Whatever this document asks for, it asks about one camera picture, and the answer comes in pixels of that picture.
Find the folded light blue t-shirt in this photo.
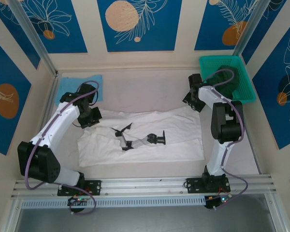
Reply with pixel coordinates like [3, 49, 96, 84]
[55, 74, 103, 106]

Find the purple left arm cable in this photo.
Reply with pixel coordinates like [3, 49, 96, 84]
[25, 80, 100, 215]

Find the blue floral wall panel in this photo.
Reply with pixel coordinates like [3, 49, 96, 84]
[0, 0, 41, 70]
[0, 34, 32, 156]
[252, 18, 290, 150]
[21, 0, 88, 54]
[194, 0, 260, 51]
[241, 0, 287, 65]
[97, 0, 183, 53]

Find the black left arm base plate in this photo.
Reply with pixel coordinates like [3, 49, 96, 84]
[57, 179, 102, 196]

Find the teal plastic basket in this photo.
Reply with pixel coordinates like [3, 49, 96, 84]
[199, 56, 257, 107]

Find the aluminium mounting rail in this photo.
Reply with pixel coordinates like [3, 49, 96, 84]
[11, 174, 275, 199]

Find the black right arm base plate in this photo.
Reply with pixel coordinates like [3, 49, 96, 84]
[185, 177, 231, 194]

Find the aluminium frame post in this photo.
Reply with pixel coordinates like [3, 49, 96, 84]
[8, 0, 59, 77]
[233, 0, 268, 58]

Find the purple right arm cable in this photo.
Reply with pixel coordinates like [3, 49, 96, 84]
[200, 69, 248, 211]

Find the white t-shirt with robot print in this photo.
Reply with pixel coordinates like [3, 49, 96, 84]
[77, 106, 205, 167]

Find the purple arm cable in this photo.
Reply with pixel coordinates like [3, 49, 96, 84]
[25, 80, 100, 215]
[200, 69, 248, 211]

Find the white slotted cable duct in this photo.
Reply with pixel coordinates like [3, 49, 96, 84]
[21, 195, 206, 209]

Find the dark green t-shirt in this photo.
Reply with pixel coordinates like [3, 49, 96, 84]
[204, 65, 241, 100]

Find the grey metal sheet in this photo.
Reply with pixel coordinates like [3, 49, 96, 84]
[14, 207, 275, 232]

